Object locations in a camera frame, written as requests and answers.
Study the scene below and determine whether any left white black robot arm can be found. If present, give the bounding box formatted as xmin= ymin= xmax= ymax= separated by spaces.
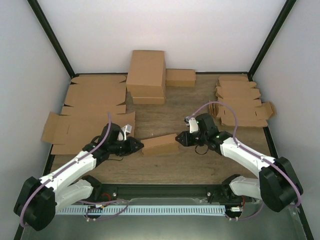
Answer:
xmin=13 ymin=122 xmax=144 ymax=231

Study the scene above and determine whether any left black frame post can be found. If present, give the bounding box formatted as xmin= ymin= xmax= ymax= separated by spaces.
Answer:
xmin=27 ymin=0 xmax=76 ymax=79

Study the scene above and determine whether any large flat cardboard blank back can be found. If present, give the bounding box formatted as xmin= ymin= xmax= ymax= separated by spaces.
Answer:
xmin=61 ymin=75 xmax=127 ymax=116

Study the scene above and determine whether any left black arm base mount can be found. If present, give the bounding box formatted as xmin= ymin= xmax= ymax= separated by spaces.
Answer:
xmin=81 ymin=175 xmax=117 ymax=203

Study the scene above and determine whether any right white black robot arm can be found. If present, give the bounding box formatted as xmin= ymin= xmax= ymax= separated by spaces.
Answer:
xmin=175 ymin=113 xmax=303 ymax=212

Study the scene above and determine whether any small folded cardboard box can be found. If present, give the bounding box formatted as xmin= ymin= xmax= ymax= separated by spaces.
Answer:
xmin=166 ymin=68 xmax=196 ymax=87

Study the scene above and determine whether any right black frame post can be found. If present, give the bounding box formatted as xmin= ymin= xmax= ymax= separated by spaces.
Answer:
xmin=248 ymin=0 xmax=297 ymax=79

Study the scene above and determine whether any black frame post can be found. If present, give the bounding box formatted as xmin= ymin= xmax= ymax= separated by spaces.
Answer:
xmin=248 ymin=0 xmax=297 ymax=79
xmin=27 ymin=0 xmax=76 ymax=79

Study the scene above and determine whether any small cardboard box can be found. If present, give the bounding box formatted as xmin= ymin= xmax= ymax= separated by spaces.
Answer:
xmin=166 ymin=68 xmax=196 ymax=87
xmin=141 ymin=133 xmax=179 ymax=157

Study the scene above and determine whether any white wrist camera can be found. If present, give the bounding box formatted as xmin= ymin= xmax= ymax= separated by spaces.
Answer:
xmin=117 ymin=124 xmax=132 ymax=141
xmin=184 ymin=117 xmax=199 ymax=134

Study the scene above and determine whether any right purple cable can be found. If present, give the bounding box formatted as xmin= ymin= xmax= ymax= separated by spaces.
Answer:
xmin=187 ymin=100 xmax=303 ymax=222

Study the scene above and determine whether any large folded cardboard box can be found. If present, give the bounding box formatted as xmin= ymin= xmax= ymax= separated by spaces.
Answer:
xmin=126 ymin=50 xmax=166 ymax=98

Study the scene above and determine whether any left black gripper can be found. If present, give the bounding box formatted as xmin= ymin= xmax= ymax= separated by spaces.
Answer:
xmin=109 ymin=137 xmax=145 ymax=157

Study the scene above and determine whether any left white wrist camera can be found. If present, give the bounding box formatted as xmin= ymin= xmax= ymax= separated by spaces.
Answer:
xmin=117 ymin=124 xmax=132 ymax=141

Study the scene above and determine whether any stack of small cardboard blanks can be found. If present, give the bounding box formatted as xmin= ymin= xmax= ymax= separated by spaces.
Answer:
xmin=215 ymin=75 xmax=276 ymax=128

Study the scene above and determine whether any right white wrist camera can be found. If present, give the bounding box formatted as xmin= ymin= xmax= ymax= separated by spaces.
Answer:
xmin=184 ymin=117 xmax=199 ymax=134

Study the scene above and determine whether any light blue slotted cable duct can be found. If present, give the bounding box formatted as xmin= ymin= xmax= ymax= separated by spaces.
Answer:
xmin=57 ymin=205 xmax=226 ymax=217

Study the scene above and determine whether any black aluminium frame rail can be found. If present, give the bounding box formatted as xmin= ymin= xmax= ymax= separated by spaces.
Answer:
xmin=32 ymin=183 xmax=297 ymax=201

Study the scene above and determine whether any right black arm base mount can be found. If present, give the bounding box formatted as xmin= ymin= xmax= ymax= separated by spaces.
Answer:
xmin=205 ymin=174 xmax=243 ymax=205

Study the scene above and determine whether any large flat cardboard blank front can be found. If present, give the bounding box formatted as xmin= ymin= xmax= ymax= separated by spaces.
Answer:
xmin=41 ymin=110 xmax=136 ymax=156

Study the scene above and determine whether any large flat cardboard blank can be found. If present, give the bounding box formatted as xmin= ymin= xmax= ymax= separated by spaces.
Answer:
xmin=41 ymin=110 xmax=136 ymax=156
xmin=61 ymin=75 xmax=127 ymax=116

